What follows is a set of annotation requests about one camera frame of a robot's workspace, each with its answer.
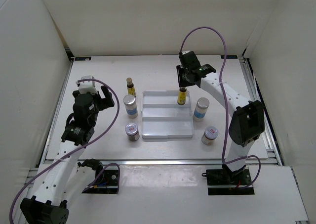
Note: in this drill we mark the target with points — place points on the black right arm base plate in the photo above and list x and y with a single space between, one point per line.
218 183

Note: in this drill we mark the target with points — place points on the silver-lid spice jar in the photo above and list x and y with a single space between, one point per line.
130 106
201 108

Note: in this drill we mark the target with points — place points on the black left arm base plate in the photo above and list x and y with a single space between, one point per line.
107 178

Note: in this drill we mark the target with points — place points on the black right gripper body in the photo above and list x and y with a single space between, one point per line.
186 73

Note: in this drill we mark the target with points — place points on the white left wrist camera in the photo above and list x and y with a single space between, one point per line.
87 86

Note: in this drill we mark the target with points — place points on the left dark table label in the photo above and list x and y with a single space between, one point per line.
82 58

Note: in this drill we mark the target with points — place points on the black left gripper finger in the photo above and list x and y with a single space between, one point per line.
107 94
104 104

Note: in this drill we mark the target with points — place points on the right dark table label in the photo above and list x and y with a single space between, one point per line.
229 57

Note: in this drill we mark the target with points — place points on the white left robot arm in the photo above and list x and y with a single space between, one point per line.
66 176

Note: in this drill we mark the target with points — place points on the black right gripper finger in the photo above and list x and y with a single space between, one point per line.
185 83
181 79

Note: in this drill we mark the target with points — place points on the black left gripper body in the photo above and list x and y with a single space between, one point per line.
97 100

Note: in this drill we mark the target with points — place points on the dark table label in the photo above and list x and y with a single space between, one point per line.
82 58
229 57

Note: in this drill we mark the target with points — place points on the white three-compartment tray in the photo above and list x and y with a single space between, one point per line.
164 118

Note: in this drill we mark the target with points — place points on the yellow sauce bottle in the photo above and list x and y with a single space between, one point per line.
181 99
130 87

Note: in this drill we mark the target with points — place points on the left aluminium frame rail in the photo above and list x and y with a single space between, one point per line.
43 154

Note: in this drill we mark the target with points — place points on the right pale white-lid jar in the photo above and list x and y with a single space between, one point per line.
209 135

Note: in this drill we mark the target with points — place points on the left dark white-lid jar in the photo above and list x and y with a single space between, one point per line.
132 132

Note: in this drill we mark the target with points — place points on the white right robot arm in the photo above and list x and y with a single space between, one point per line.
246 117

